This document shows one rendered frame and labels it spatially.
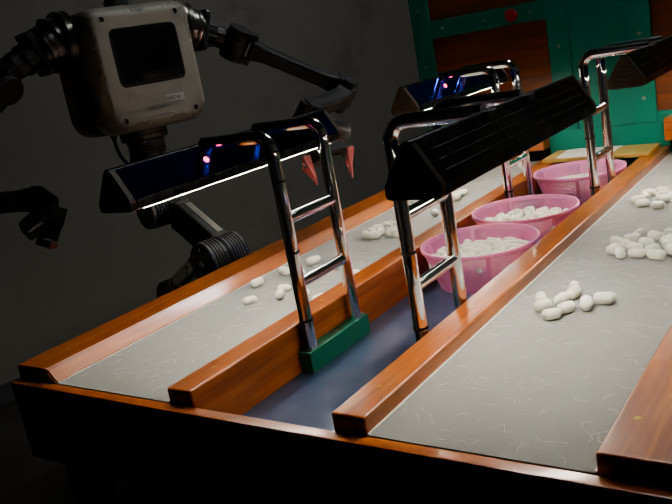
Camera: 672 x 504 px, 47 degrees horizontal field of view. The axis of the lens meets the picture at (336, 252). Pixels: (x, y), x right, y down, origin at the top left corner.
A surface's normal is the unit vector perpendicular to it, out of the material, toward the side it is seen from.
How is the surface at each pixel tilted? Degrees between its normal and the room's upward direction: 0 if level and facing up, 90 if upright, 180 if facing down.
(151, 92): 90
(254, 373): 90
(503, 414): 0
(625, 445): 0
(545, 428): 0
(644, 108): 90
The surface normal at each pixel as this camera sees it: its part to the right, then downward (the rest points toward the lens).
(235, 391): 0.81, 0.00
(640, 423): -0.18, -0.95
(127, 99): 0.66, 0.07
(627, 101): -0.55, 0.30
